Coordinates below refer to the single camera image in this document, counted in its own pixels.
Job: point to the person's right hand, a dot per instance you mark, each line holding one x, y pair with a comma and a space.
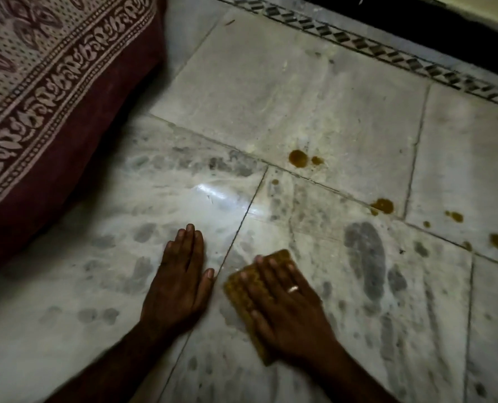
295, 323

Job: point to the black skirting board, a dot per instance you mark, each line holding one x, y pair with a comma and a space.
421, 33

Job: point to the yellow-brown patterned cloth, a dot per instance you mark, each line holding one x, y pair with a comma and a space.
235, 289

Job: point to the person's left hand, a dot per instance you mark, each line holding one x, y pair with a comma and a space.
177, 289

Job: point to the person's left forearm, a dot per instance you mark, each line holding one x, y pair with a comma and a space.
119, 365

